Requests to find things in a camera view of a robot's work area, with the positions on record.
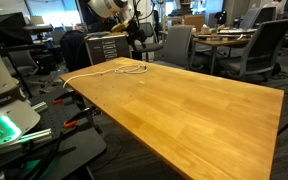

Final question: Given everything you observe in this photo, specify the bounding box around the large black screen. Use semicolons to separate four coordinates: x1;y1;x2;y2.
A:
0;11;36;48

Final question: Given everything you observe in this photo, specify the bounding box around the brown cardboard box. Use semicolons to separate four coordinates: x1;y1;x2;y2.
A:
183;13;207;33

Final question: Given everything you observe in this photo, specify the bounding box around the black draped jacket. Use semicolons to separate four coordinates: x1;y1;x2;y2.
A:
59;29;92;73

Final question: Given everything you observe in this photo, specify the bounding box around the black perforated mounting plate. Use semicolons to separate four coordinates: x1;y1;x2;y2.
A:
0;87;108;180

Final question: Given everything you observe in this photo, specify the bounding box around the grey mesh office chair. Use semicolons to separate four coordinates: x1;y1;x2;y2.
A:
239;5;280;32

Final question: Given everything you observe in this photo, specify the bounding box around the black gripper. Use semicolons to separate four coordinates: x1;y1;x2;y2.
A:
126;18;148;50

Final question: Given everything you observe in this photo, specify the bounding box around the orange-handled black clamp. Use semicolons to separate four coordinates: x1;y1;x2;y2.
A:
51;89;86;106
62;105;102;130

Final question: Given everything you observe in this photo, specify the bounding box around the labelled drawer cabinet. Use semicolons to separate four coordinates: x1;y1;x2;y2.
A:
84;33;134;66

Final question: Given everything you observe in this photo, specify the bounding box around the grey armrest office chair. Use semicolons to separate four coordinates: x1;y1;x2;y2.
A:
217;17;288;82

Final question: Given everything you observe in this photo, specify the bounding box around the white rope with black tip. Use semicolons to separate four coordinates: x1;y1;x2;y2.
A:
62;62;149;90

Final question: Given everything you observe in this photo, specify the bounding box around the aluminium extrusion bar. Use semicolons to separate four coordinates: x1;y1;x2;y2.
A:
30;101;49;114
14;127;54;145

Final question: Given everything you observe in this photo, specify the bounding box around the dark seat office chair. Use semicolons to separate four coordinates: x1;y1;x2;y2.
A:
134;21;165;63

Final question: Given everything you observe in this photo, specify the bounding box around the wooden office desk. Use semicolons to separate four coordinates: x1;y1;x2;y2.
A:
192;31;262;76

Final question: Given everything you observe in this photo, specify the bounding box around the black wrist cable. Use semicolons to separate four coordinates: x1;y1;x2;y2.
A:
132;0;157;22

